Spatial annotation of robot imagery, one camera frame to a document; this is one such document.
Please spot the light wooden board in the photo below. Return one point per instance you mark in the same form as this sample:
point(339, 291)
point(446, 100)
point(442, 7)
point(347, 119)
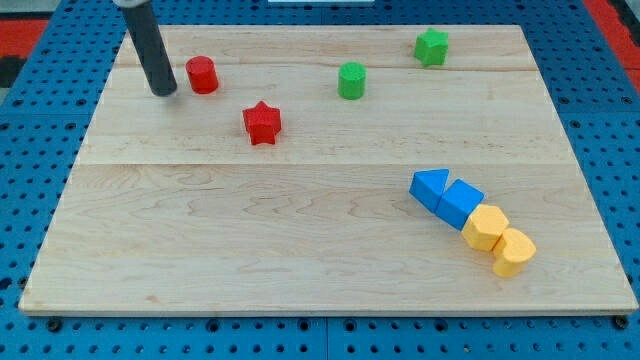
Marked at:
point(170, 211)

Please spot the red star block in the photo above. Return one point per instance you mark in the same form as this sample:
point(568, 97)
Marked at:
point(262, 123)

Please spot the blue triangle block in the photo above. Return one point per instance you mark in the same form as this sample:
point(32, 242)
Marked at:
point(428, 186)

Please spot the green cylinder block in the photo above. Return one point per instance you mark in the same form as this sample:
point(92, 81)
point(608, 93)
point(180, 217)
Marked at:
point(351, 80)

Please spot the blue cube block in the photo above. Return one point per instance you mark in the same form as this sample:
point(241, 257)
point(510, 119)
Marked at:
point(458, 202)

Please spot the red cylinder block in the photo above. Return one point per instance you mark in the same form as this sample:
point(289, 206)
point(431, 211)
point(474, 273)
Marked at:
point(202, 74)

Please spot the yellow hexagon block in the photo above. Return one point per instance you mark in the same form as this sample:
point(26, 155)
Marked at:
point(484, 227)

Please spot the green star block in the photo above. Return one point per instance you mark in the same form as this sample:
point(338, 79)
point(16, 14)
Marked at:
point(431, 47)

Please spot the yellow heart block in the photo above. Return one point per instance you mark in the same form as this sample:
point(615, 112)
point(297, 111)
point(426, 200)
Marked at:
point(512, 253)

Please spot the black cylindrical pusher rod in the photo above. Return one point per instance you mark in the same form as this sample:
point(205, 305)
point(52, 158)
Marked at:
point(145, 34)

